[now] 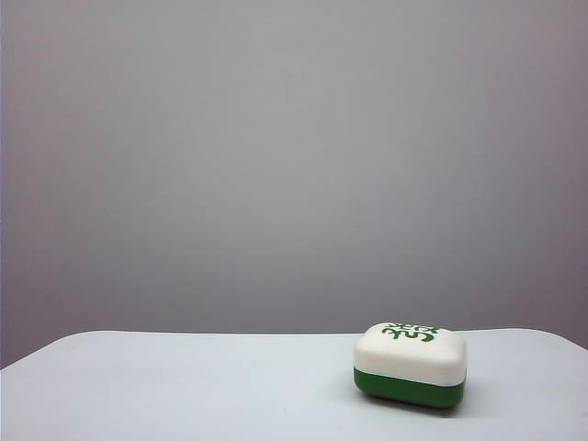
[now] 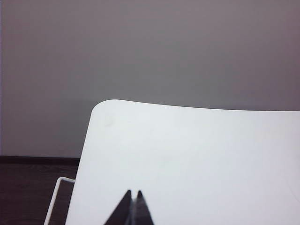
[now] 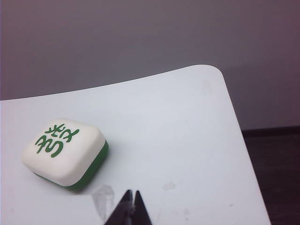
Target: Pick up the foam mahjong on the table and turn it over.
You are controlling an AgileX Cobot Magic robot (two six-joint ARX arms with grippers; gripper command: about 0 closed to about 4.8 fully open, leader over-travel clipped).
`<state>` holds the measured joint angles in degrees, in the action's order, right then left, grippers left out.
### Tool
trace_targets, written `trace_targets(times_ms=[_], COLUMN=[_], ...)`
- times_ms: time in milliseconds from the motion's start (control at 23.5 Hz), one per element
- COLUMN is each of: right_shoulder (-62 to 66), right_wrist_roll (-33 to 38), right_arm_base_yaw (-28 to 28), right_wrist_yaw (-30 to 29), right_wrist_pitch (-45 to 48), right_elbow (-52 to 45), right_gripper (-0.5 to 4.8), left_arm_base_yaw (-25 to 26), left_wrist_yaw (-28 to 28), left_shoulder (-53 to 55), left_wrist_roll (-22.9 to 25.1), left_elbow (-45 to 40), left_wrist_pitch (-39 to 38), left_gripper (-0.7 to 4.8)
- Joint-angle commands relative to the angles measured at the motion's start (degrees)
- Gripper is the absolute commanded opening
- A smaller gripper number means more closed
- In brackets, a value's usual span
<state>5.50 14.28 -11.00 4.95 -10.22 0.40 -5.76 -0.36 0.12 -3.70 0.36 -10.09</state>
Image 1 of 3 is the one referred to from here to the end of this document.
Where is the green and white foam mahjong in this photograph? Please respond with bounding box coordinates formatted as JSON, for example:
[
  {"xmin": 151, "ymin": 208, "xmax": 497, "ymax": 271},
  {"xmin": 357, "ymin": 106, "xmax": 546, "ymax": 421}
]
[{"xmin": 353, "ymin": 322, "xmax": 469, "ymax": 409}]

